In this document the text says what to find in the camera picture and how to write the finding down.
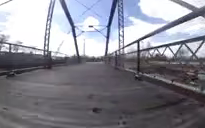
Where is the wooden plank bridge deck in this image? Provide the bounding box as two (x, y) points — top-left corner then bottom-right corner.
(0, 61), (205, 128)

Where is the distant crane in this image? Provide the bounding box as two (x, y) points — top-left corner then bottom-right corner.
(55, 40), (66, 55)

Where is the metal bridge railing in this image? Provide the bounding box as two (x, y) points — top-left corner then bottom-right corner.
(0, 38), (81, 78)
(104, 1), (205, 98)

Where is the steel bridge truss frame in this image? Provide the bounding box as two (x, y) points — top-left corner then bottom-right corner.
(0, 0), (205, 69)

